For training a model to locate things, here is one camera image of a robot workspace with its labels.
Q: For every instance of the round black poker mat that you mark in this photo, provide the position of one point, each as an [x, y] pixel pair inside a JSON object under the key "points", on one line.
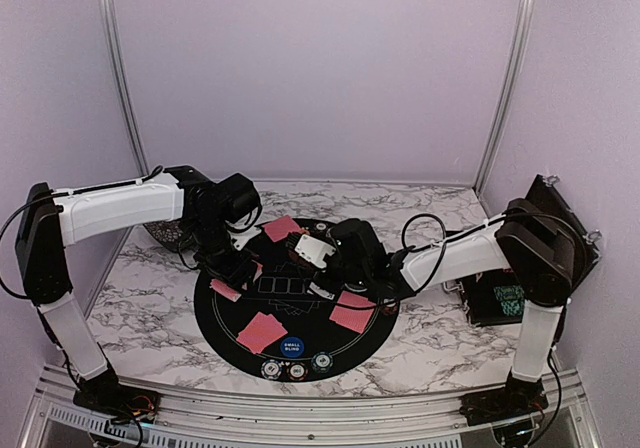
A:
{"points": [[281, 289]]}

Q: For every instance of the blue small blind button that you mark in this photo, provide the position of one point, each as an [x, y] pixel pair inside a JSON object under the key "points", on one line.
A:
{"points": [[292, 348]]}

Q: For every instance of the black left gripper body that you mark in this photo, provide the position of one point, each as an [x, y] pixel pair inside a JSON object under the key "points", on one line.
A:
{"points": [[213, 253]]}

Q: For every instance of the black poker chip case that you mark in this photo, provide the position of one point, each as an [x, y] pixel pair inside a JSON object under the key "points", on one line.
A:
{"points": [[549, 254]]}

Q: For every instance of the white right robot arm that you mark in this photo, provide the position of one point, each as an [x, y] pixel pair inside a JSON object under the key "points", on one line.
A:
{"points": [[475, 251]]}

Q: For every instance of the black floral patterned pouch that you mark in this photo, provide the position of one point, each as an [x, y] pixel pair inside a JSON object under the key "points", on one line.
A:
{"points": [[169, 235]]}

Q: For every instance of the red playing card deck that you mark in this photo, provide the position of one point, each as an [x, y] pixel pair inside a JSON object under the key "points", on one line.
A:
{"points": [[225, 291]]}

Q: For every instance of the red playing card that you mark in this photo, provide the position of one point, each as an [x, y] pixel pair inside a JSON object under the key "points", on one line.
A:
{"points": [[277, 230], [354, 320], [353, 301], [294, 232], [259, 348], [259, 330]]}

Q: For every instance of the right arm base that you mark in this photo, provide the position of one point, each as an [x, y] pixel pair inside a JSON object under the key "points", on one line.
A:
{"points": [[517, 409]]}

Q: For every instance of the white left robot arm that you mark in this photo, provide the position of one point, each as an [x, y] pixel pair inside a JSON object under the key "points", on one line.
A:
{"points": [[53, 220]]}

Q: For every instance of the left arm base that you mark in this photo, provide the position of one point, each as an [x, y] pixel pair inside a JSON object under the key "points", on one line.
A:
{"points": [[105, 393]]}

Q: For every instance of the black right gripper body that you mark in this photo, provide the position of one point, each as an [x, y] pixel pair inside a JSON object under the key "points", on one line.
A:
{"points": [[353, 276]]}

